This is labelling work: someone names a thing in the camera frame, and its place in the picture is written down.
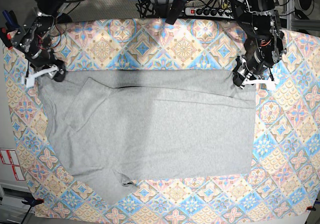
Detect white power strip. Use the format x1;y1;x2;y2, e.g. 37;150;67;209
184;7;233;19

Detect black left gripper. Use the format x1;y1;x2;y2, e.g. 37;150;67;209
232;47;274;89

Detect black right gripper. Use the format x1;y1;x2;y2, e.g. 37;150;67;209
24;44;67;82

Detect grey T-shirt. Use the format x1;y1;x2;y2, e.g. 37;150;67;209
38;70;256;204

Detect black orange corner clamp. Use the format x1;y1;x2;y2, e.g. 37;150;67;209
21;197;44;207

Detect patterned tablecloth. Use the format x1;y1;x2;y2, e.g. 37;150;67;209
0;19;320;224

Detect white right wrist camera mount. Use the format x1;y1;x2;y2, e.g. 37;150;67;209
21;65;61;88

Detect black orange table clamp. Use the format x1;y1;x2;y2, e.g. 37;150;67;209
0;10;14;50

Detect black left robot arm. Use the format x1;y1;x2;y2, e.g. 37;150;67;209
230;0;287;90

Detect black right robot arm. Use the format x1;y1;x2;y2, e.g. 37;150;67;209
11;0;84;83

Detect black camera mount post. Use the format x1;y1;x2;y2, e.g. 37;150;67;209
165;0;187;25

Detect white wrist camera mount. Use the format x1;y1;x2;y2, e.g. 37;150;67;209
21;65;61;88
236;56;278;90

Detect red white label stickers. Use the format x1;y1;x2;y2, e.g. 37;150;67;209
0;148;25;181

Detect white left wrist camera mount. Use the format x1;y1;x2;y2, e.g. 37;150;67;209
236;56;278;90

